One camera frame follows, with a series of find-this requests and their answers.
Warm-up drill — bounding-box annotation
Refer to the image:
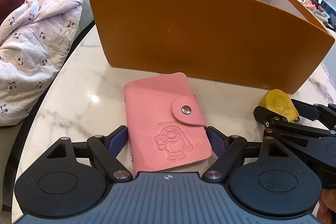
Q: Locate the pink leather card holder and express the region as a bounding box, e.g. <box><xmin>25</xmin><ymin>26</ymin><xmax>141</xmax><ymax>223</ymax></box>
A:
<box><xmin>123</xmin><ymin>72</ymin><xmax>212</xmax><ymax>174</ymax></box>

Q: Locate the white tv cabinet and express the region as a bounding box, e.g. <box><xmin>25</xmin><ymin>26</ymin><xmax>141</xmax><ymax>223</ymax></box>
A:
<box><xmin>303</xmin><ymin>0</ymin><xmax>335</xmax><ymax>32</ymax></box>

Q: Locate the orange cardboard storage box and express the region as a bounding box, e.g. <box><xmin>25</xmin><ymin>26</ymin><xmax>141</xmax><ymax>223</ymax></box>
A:
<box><xmin>89</xmin><ymin>0</ymin><xmax>335</xmax><ymax>94</ymax></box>

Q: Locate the white music-note quilt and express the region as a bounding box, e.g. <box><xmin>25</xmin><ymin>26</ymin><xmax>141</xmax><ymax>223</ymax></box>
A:
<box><xmin>1</xmin><ymin>0</ymin><xmax>83</xmax><ymax>127</ymax></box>

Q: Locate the dark red cushion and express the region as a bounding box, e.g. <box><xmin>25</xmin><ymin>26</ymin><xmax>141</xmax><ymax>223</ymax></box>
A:
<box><xmin>0</xmin><ymin>0</ymin><xmax>25</xmax><ymax>23</ymax></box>

